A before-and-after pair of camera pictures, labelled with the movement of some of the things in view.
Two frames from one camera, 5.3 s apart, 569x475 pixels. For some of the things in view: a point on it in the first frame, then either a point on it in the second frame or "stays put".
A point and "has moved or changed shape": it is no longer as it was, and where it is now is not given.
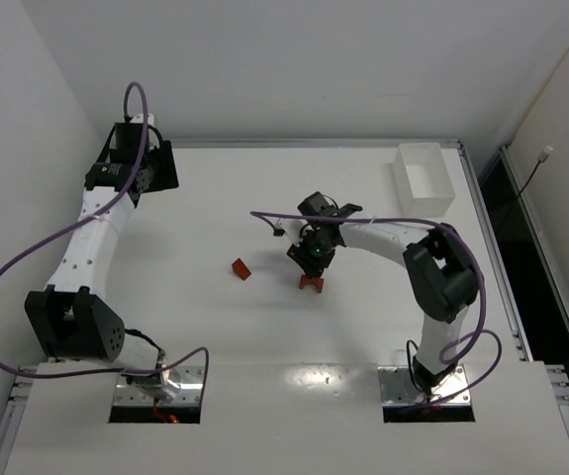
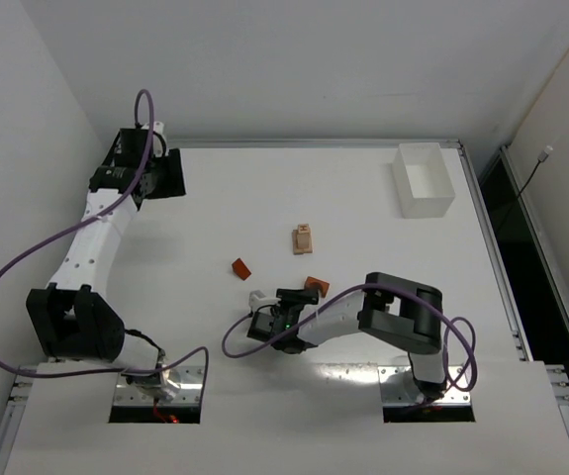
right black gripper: [309, 264] -> [297, 296]
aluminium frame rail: [308, 144] stays put
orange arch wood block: [318, 281] has moved or changed shape
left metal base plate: [190, 381] stays put
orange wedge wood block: [240, 268] stays put
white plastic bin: [424, 180] stays put
